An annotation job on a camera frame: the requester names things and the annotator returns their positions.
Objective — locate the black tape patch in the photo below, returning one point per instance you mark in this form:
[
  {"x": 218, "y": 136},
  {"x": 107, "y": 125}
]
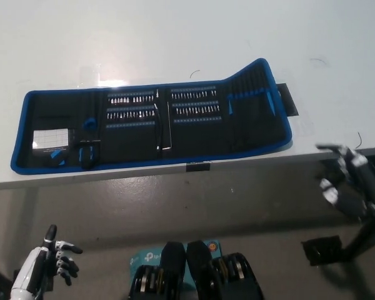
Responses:
[{"x": 288, "y": 100}]

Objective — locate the blue suction cup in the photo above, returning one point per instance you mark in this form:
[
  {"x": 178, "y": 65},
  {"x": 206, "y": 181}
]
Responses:
[{"x": 89, "y": 124}]

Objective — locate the silver L-shaped metal tool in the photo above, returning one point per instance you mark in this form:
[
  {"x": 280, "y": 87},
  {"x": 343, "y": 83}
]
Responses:
[{"x": 169, "y": 125}]

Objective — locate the white grid card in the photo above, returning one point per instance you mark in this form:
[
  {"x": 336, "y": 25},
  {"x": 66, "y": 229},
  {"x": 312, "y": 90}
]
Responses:
[{"x": 51, "y": 138}]

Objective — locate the black metal table leg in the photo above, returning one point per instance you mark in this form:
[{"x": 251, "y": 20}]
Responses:
[{"x": 362, "y": 240}]

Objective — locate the black toolkit case blue trim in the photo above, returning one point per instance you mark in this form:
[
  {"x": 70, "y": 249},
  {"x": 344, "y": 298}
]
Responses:
[{"x": 206, "y": 140}]

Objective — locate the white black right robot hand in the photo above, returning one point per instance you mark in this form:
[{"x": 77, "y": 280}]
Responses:
[{"x": 354, "y": 187}]

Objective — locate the black tweezers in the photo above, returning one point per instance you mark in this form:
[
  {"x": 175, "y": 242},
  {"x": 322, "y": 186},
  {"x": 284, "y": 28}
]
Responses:
[{"x": 158, "y": 131}]

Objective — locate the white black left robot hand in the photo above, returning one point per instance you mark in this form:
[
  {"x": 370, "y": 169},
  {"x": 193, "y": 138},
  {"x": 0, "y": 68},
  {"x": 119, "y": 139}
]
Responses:
[{"x": 34, "y": 268}]

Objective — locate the blue plastic spudger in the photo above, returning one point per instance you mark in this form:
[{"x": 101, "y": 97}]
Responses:
[
  {"x": 230, "y": 104},
  {"x": 272, "y": 101}
]

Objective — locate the silver screwdriver bit row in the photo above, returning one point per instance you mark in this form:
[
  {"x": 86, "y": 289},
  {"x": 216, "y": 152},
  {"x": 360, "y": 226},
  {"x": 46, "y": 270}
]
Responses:
[
  {"x": 193, "y": 93},
  {"x": 131, "y": 100},
  {"x": 195, "y": 110},
  {"x": 131, "y": 115}
]

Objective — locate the small black tape strip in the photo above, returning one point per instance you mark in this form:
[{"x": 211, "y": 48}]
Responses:
[{"x": 198, "y": 167}]

